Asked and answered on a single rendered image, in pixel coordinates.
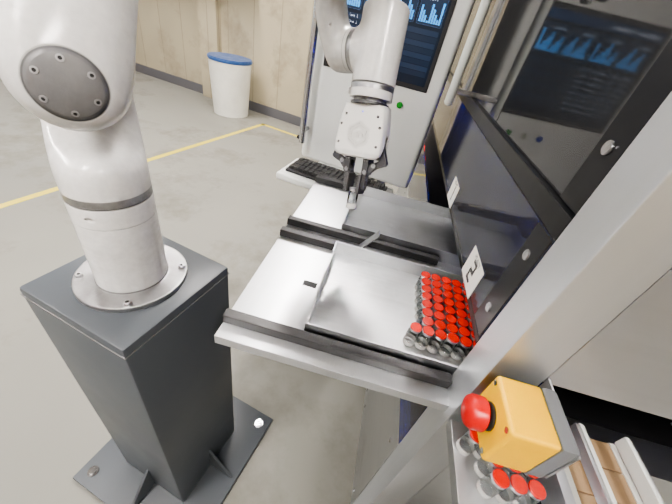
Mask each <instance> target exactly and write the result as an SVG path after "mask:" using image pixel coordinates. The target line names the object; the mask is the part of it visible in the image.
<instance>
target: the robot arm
mask: <svg viewBox="0 0 672 504"><path fill-rule="evenodd" d="M138 2H139V0H0V78H1V80H2V82H3V83H4V85H5V86H6V88H7V89H8V91H9V92H10V93H11V94H12V96H13V97H14V98H15V99H16V100H17V101H18V102H19V103H20V104H21V105H22V106H23V107H24V108H25V109H27V110H28V111H29V112H31V113H32V114H34V115H35V116H36V117H38V118H40V121H41V126H42V132H43V137H44V142H45V147H46V152H47V156H48V160H49V164H50V167H51V171H52V174H53V176H54V179H55V182H56V184H57V187H58V189H59V192H60V194H61V197H62V199H63V201H64V204H65V206H66V209H67V211H68V214H69V216H70V219H71V222H72V224H73V227H74V229H75V232H76V234H77V237H78V239H79V242H80V244H81V246H82V249H83V251H84V254H85V256H86V259H87V260H86V261H85V262H84V263H83V264H82V265H81V266H80V267H79V268H78V269H77V270H76V272H75V273H74V275H73V278H72V284H71V287H72V290H73V293H74V295H75V297H76V298H77V300H78V301H79V302H80V303H82V304H83V305H84V306H86V307H88V308H90V309H93V310H97V311H101V312H109V313H124V312H131V311H137V310H141V309H145V308H148V307H150V306H153V305H156V304H158V303H160V302H162V301H164V300H165V299H167V298H168V297H170V296H172V295H173V294H174V293H175V292H176V291H177V290H178V289H179V288H180V287H181V286H182V285H183V283H184V281H185V279H186V277H187V263H186V260H185V258H184V257H183V255H182V254H181V253H180V252H178V251H177V250H175V249H174V248H172V247H169V246H167V245H164V244H163V239H162V234H161V228H160V223H159V218H158V213H157V208H156V203H155V198H154V193H153V188H152V183H151V177H150V172H149V167H148V162H147V158H146V153H145V148H144V143H143V138H142V134H141V129H140V124H139V120H138V115H137V110H136V105H135V100H134V95H133V92H134V86H135V65H136V38H137V19H138ZM315 9H316V20H317V26H318V31H319V35H320V40H321V44H322V48H323V51H324V55H325V58H326V60H327V62H328V64H329V66H330V67H331V69H332V70H334V71H335V72H338V73H347V74H353V75H352V82H351V87H348V94H349V96H350V97H352V98H354V99H351V102H346V105H345V108H344V110H343V113H342V116H341V120H340V123H339V127H338V132H337V136H336V142H335V150H334V152H333V157H335V158H336V159H337V160H339V161H340V163H341V165H342V166H343V170H344V171H345V175H344V181H343V186H344V188H343V191H349V187H353V185H354V179H355V172H354V166H355V161H356V157H357V158H362V159H363V164H362V170H361V174H359V175H358V178H357V183H356V189H355V193H356V194H363V193H364V191H365V190H366V187H367V182H368V177H369V175H371V173H373V172H374V171H375V170H377V169H379V168H383V167H387V166H388V160H387V149H388V143H389V136H390V127H391V109H390V108H389V106H387V105H389V104H392V99H393V95H394V89H395V85H396V80H397V75H398V70H399V65H400V60H401V55H402V50H403V45H404V41H405V36H406V31H407V26H408V21H409V16H410V9H409V7H408V6H407V5H406V4H405V3H404V2H402V1H401V0H367V1H366V2H365V4H364V7H363V14H362V19H361V22H360V24H359V25H358V26H357V27H351V25H350V22H349V17H348V8H347V0H316V6H315ZM343 155H346V156H345V157H344V156H343ZM374 160H377V161H378V162H376V163H374Z"/></svg>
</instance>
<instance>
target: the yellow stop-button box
mask: <svg viewBox="0 0 672 504"><path fill-rule="evenodd" d="M480 395H481V396H484V397H486V399H487V400H488V402H489V405H490V411H491V416H490V422H489V425H488V427H487V429H486V430H485V431H484V432H482V433H480V432H477V434H478V441H479V447H480V453H481V457H482V459H483V460H485V461H488V462H491V463H495V464H498V465H501V466H504V467H508V468H511V469H514V470H517V471H521V472H526V473H527V474H529V475H532V476H535V477H538V478H542V477H544V476H545V475H547V474H549V473H551V472H553V471H554V470H556V469H558V468H560V467H561V466H563V465H565V464H567V463H568V462H570V461H572V460H574V459H576V458H577V457H579V456H580V452H579V449H578V447H577V444H576V441H575V439H574V436H573V434H572V431H571V429H570V426H569V424H568V421H567V418H566V416H565V413H564V411H563V408H562V406H561V403H560V401H559V398H558V395H557V393H556V392H555V391H553V390H550V389H546V388H541V389H540V388H539V387H537V386H533V385H530V384H526V383H523V382H520V381H516V380H513V379H509V378H506V377H502V376H498V377H496V378H495V380H494V381H493V382H492V383H491V384H490V385H489V386H488V387H487V388H486V389H485V390H484V391H483V392H482V393H481V394H480Z"/></svg>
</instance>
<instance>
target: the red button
mask: <svg viewBox="0 0 672 504"><path fill-rule="evenodd" d="M490 416H491V411H490V405H489V402H488V400H487V399H486V397H484V396H481V395H478V394H474V393H470V394H467V395H466V396H465V397H464V399H463V402H462V405H461V419H462V422H463V424H464V425H465V426H466V427H467V428H468V429H470V430H474V431H477V432H480V433H482V432H484V431H485V430H486V429H487V427H488V425H489V422H490Z"/></svg>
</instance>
